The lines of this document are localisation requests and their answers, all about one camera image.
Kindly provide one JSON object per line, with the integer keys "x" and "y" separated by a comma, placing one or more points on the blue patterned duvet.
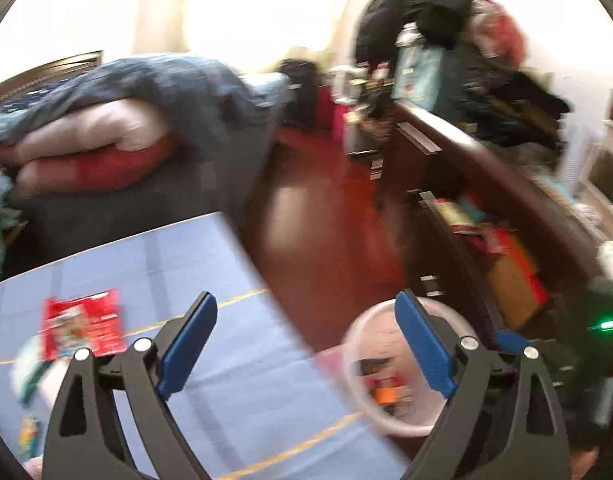
{"x": 161, "y": 85}

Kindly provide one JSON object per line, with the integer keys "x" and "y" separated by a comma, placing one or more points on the dark wooden headboard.
{"x": 51, "y": 67}

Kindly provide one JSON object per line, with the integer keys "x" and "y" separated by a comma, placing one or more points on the black suitcase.
{"x": 299, "y": 90}

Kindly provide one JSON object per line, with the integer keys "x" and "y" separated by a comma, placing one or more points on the red orange box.
{"x": 516, "y": 275}

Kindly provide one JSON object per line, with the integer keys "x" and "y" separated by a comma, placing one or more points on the dark wooden dresser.
{"x": 486, "y": 170}

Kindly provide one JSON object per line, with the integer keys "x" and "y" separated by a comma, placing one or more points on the small orange box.
{"x": 386, "y": 395}

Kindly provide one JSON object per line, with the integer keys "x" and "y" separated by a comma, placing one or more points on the navy star print pillow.
{"x": 6, "y": 100}

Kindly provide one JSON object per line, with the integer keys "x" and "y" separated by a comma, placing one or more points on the blue checked tablecloth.
{"x": 211, "y": 270}

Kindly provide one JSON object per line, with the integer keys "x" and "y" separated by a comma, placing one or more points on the folded pink quilt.
{"x": 86, "y": 145}

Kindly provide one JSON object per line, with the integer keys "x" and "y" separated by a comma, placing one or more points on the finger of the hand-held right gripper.
{"x": 511, "y": 341}

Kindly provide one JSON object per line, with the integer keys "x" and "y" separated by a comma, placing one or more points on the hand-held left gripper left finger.
{"x": 186, "y": 345}

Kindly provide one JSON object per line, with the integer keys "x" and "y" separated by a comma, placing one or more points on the teal gift bag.
{"x": 416, "y": 75}

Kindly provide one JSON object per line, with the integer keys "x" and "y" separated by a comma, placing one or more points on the pile of clothes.
{"x": 486, "y": 70}

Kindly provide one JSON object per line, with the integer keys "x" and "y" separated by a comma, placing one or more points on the small white box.
{"x": 34, "y": 370}

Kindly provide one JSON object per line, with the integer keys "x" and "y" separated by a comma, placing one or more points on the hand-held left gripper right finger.
{"x": 426, "y": 345}

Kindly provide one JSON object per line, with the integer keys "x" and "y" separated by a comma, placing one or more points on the white stacked storage bins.
{"x": 601, "y": 175}

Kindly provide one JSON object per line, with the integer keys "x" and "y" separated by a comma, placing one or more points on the hanging black coat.
{"x": 384, "y": 20}

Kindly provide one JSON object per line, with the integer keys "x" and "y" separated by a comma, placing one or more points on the cream sheer curtain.
{"x": 261, "y": 5}

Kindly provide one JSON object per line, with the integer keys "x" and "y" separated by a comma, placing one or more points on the small yellow green wrapper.
{"x": 29, "y": 435}

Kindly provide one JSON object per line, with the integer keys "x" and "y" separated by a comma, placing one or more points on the red snack packet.
{"x": 84, "y": 325}

